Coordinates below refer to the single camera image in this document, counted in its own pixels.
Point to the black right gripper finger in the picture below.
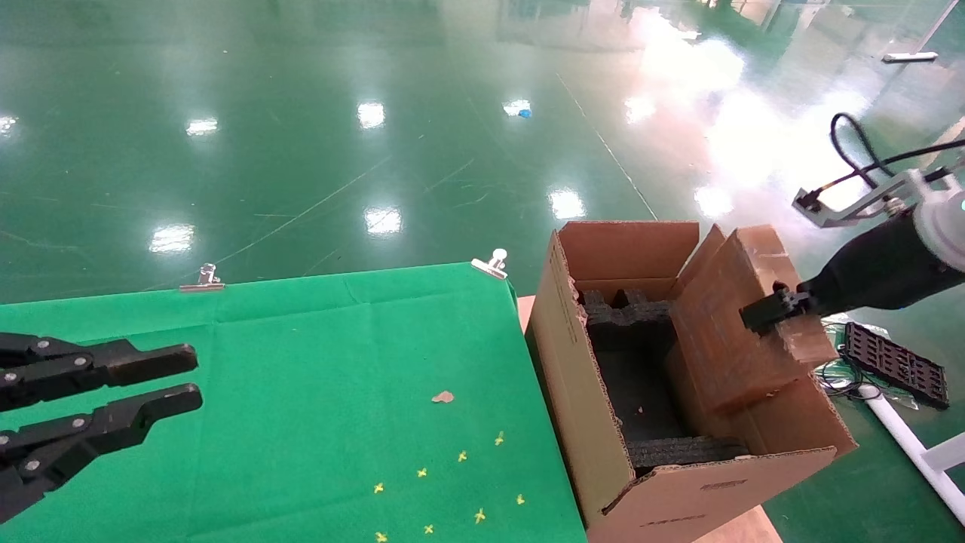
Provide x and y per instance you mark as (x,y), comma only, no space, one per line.
(769,311)

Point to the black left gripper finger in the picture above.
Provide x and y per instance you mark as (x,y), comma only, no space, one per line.
(98,366)
(98,430)

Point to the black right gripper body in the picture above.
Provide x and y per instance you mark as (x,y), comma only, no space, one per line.
(882,271)

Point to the brown wooden block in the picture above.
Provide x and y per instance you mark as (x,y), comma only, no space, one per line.
(724,332)

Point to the large open cardboard carton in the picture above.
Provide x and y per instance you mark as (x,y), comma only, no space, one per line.
(573,392)

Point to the small brown cardboard scrap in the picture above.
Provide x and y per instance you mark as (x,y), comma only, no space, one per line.
(442,397)

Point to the black plastic grid tray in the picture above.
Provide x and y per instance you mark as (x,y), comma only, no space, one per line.
(897,366)

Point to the silver binder clip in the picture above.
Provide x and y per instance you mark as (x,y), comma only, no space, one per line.
(491,264)
(205,280)

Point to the black foam insert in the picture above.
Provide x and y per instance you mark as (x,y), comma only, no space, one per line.
(633,377)

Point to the green table cloth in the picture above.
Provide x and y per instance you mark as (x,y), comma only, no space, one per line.
(264,392)

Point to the white flat bar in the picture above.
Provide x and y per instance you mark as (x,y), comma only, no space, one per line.
(908,57)

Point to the silver camera mount bracket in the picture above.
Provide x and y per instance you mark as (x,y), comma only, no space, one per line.
(867,202)

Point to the white pipe frame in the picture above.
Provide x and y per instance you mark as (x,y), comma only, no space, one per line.
(912,445)

